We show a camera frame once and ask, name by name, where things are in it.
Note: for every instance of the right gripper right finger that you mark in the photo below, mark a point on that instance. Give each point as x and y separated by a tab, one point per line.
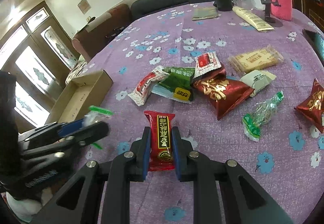
223	191

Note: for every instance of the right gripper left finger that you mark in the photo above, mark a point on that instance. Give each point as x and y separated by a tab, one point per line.
100	193

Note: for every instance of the clear green candy packet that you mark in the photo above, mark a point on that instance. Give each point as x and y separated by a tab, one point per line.
262	114

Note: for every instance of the red yellow-label snack bar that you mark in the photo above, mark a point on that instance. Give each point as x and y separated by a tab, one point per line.
161	146

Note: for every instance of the red white snack packet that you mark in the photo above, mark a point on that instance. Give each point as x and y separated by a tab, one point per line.
143	89
205	63

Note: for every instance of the dark red gold snack bag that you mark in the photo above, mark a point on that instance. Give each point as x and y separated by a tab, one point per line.
312	107

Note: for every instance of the cream green round snack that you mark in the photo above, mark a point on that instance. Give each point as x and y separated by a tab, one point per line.
258	80

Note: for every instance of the green yellow snack packet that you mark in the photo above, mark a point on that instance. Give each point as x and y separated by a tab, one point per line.
177	85

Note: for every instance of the yellow cracker packet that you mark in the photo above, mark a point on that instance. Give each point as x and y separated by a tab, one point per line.
255	60

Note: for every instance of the small green snack packet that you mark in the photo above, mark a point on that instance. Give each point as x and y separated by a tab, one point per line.
98	119

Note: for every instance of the left white gloved hand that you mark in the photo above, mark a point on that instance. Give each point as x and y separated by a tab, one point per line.
26	209

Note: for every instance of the cardboard tray box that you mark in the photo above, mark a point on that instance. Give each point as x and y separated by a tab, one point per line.
80	93

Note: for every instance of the wooden glass door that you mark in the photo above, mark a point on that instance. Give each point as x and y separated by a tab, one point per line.
39	53

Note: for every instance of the purple floral tablecloth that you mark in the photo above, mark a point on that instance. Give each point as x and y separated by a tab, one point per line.
287	161

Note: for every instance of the brown armchair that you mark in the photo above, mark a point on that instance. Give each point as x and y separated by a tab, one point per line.
100	31

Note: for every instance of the black smartphone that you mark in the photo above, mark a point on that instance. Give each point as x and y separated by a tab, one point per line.
316	42

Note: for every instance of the black small container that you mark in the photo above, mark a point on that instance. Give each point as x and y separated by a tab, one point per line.
223	5

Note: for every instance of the small wall plaque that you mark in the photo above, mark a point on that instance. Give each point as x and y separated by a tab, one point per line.
84	6

